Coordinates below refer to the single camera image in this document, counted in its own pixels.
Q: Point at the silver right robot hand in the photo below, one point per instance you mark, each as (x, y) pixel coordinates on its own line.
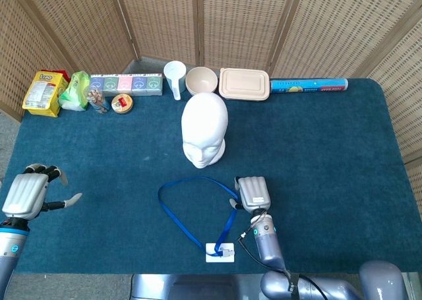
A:
(254, 192)

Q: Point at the wicker folding screen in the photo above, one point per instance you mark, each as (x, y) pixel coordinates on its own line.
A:
(244, 23)

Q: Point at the blue food wrap roll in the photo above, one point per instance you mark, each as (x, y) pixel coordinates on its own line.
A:
(306, 85)

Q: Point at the yellow snack bag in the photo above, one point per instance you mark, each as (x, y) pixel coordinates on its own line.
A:
(39, 94)

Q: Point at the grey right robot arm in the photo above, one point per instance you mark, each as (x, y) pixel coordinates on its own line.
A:
(268, 247)

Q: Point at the beige bowl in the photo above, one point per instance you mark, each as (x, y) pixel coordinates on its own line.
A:
(201, 79)

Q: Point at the beige lidded lunch box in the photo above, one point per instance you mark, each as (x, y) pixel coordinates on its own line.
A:
(244, 84)

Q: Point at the pastel tissue pack row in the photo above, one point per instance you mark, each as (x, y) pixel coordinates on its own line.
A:
(125, 84)

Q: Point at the clear jar of sticks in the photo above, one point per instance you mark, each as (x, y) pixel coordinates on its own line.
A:
(97, 100)

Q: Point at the white ID badge card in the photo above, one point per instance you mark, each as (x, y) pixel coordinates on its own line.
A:
(211, 258)

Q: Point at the teal table cloth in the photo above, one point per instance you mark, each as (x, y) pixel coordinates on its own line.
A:
(313, 165)

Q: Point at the grey robot torso base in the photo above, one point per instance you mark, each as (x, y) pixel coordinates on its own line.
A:
(198, 287)

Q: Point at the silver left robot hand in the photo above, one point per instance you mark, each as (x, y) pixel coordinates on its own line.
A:
(26, 194)

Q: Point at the green and white plastic bag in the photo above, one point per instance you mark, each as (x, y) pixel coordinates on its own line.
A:
(75, 92)

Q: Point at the round yellow tin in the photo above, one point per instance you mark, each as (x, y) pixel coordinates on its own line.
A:
(122, 103)

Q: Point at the white foam mannequin head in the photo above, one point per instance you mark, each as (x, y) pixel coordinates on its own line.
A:
(204, 122)

